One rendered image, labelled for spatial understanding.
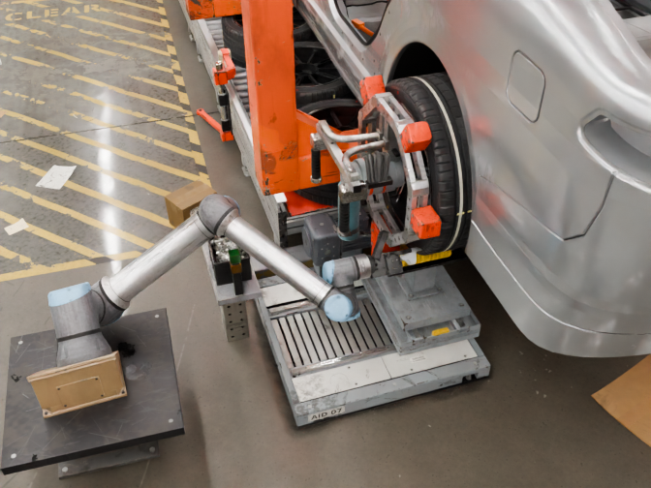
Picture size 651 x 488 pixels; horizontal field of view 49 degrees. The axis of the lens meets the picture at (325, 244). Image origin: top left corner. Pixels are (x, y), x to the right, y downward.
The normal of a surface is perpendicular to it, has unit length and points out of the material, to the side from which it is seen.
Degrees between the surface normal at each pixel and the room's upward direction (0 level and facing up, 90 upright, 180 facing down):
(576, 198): 90
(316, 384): 0
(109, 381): 90
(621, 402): 2
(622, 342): 103
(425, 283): 90
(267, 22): 90
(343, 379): 0
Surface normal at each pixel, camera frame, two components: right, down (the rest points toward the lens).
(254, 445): 0.00, -0.76
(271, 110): 0.30, 0.62
